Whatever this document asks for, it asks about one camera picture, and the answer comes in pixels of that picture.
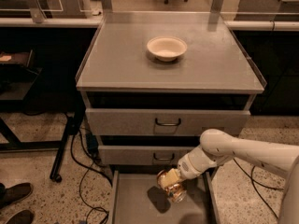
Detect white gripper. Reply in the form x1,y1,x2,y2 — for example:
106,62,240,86
160,146,232,189

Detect crushed orange soda can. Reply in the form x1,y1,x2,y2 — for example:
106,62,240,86
157,170,186,203

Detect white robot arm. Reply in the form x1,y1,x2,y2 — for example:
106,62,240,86
157,129,299,224

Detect bottom grey drawer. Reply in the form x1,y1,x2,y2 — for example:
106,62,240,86
107,171,221,224

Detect grey drawer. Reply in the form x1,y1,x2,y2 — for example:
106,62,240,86
98,136,199,165
86,92,250,136
107,171,221,224

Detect middle grey drawer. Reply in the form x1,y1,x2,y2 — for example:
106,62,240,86
98,136,199,165

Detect grey drawer cabinet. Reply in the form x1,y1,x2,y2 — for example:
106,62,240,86
75,10,267,179

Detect top grey drawer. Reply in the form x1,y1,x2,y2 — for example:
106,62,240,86
86,92,250,136

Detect black power adapter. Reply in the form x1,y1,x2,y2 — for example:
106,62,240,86
85,133,98,157

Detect white paper bowl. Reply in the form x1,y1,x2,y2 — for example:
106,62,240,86
147,36,188,62

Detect dark shoe lower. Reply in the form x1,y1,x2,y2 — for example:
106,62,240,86
5,210,35,224

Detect black floor cable right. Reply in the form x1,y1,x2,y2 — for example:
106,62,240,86
233,158,285,220

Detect black floor cable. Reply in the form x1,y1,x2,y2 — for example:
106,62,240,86
69,127,114,224
233,158,285,220

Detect black floor cable left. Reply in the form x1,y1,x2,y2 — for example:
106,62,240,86
69,127,114,224

